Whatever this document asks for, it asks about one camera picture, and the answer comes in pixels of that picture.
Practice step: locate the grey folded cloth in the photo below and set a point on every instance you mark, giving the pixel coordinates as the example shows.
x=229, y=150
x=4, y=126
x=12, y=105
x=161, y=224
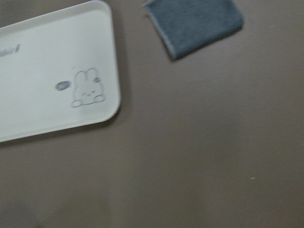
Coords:
x=188, y=25

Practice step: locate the cream rabbit tray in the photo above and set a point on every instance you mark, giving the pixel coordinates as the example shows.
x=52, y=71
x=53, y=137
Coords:
x=58, y=71

